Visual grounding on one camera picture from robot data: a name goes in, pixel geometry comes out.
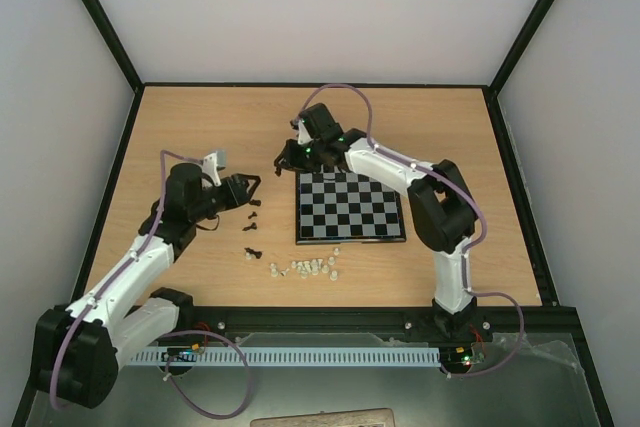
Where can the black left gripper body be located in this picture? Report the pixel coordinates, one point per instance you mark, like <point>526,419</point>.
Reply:
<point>237,197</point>

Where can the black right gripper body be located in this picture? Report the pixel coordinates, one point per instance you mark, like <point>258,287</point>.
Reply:
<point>292,157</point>

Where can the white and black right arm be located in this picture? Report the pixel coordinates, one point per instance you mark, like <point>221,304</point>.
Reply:
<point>443,211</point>

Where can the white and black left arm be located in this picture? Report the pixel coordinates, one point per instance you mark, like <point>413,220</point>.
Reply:
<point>80,348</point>

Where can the white chess pieces cluster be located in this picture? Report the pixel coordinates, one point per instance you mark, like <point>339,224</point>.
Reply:
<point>314,266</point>

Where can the small circuit board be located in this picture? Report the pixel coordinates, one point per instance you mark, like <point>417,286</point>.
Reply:
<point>469,355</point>

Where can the black and grey chessboard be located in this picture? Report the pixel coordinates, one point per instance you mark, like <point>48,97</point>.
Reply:
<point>335,207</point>

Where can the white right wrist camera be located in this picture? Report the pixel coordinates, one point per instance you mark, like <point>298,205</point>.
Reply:
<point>303,136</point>

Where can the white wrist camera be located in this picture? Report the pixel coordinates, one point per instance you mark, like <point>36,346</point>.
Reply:
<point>303,136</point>
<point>211,165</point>

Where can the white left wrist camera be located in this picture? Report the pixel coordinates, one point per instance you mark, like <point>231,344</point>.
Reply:
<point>211,165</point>

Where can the light blue cable duct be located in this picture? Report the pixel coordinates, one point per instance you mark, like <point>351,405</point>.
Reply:
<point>419,357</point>

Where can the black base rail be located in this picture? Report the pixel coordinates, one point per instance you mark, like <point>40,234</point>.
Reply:
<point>404,323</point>

